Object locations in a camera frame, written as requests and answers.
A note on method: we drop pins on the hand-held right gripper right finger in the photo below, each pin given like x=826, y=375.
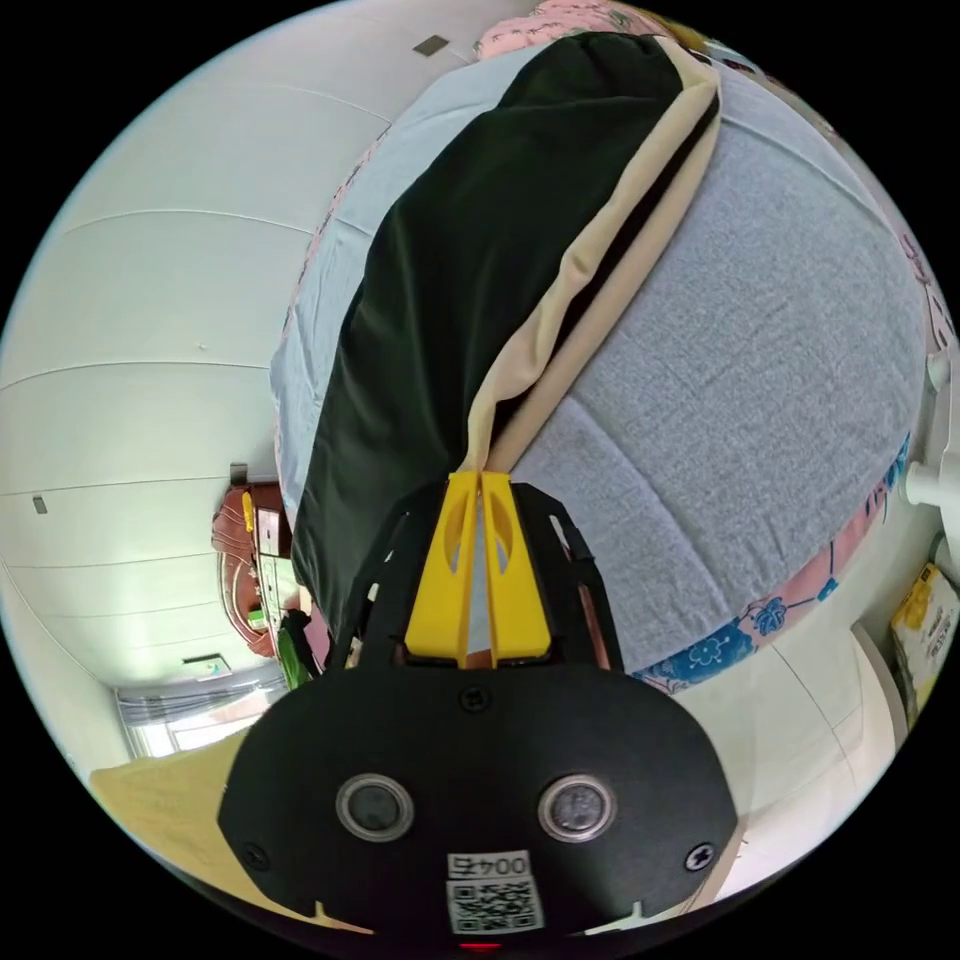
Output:
x=517, y=592

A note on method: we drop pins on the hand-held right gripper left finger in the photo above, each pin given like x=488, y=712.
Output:
x=439, y=585

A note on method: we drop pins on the black pants with beige lining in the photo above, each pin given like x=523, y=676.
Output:
x=450, y=300

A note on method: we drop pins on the brown wooden cupboard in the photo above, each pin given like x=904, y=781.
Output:
x=251, y=570

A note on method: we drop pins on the window with grey curtain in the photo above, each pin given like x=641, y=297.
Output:
x=169, y=724

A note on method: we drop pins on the bed with grey floral-edged sheet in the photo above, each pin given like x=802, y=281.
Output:
x=750, y=360

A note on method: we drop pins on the yellow and white bag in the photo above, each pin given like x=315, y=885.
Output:
x=924, y=626

